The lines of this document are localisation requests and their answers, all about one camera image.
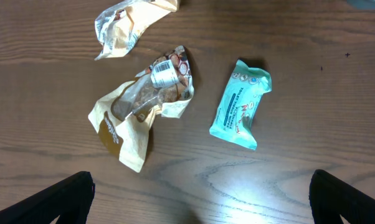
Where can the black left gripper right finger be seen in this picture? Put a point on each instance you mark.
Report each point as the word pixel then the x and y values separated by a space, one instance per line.
pixel 333 201

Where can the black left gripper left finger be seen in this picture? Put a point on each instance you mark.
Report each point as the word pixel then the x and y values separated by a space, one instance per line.
pixel 67 201

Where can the teal wet wipes pack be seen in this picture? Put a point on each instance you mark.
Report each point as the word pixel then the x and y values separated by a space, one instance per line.
pixel 239 103

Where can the grey plastic basket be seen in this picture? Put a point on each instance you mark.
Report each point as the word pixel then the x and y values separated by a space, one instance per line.
pixel 362 4

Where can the beige brown nut bag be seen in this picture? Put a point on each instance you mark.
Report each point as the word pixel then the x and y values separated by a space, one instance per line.
pixel 124 117

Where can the crumpled beige snack bag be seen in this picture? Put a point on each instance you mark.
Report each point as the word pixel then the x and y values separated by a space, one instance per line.
pixel 119 27

